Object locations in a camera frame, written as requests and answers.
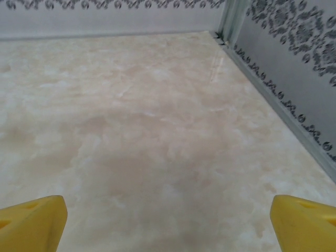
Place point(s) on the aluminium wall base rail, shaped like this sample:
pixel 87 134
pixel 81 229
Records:
pixel 105 36

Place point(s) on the aluminium frame post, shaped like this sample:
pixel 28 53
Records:
pixel 228 21

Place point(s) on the aluminium side rail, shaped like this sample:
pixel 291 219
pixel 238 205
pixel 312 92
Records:
pixel 283 105

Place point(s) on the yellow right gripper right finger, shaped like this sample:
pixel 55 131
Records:
pixel 307 228

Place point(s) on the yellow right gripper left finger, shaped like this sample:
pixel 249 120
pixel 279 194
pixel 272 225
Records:
pixel 31 228

